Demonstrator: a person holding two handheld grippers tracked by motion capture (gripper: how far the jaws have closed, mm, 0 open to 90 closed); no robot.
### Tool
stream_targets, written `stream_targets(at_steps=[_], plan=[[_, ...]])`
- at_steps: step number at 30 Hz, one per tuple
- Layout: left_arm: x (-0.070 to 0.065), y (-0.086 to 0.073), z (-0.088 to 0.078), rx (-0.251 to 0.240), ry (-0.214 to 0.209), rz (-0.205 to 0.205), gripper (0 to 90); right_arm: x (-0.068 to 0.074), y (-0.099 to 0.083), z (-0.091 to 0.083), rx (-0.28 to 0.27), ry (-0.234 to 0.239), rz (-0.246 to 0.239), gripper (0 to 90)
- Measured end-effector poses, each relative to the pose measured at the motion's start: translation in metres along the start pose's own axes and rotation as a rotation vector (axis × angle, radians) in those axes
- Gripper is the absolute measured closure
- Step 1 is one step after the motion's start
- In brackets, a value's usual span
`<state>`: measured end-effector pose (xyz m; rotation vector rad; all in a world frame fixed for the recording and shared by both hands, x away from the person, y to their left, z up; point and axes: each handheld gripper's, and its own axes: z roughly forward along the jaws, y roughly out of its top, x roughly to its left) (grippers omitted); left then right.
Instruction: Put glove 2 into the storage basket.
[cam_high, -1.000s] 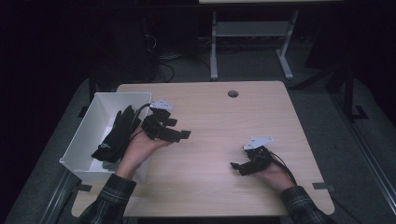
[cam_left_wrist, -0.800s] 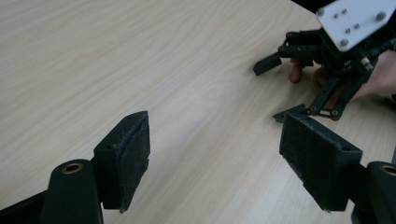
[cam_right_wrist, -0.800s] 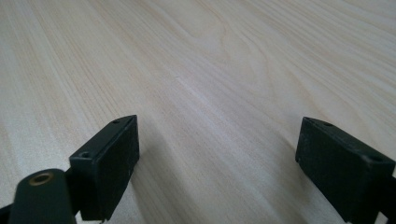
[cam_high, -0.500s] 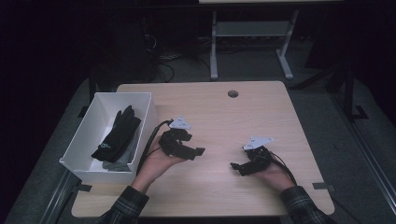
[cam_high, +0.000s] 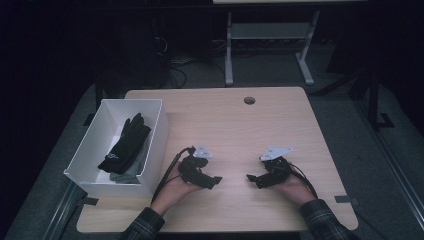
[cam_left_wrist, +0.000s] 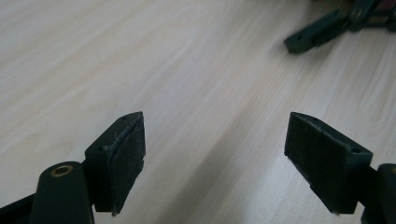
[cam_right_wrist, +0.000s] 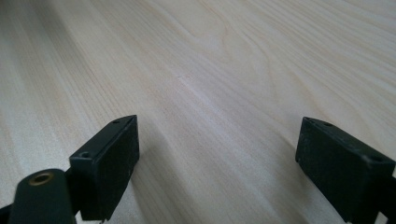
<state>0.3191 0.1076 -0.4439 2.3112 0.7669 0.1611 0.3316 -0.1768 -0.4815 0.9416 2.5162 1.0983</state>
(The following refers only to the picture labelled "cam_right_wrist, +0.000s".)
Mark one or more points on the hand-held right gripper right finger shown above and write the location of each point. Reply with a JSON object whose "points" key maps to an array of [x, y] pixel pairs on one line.
{"points": [[342, 174]]}

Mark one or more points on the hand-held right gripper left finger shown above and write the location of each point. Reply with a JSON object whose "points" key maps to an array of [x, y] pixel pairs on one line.
{"points": [[106, 168]]}

